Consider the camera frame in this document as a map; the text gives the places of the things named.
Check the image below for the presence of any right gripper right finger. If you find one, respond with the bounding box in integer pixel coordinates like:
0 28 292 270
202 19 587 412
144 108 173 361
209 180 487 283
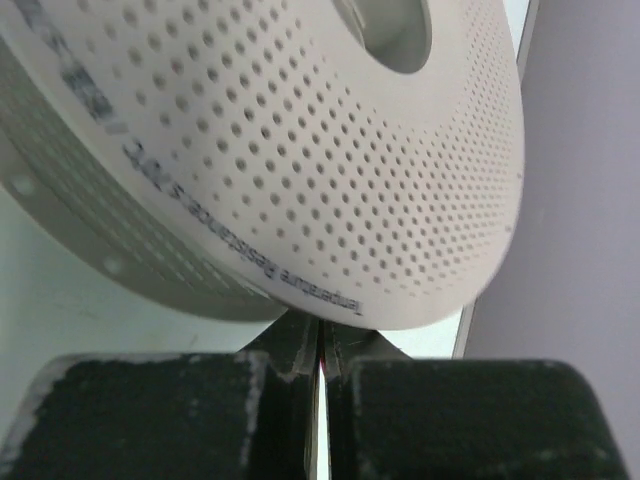
321 322 629 479

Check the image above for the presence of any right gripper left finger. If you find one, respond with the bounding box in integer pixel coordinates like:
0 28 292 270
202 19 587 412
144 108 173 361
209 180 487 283
1 311 320 479

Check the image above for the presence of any white spool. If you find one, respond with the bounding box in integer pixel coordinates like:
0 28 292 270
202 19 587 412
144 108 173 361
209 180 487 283
0 0 526 334

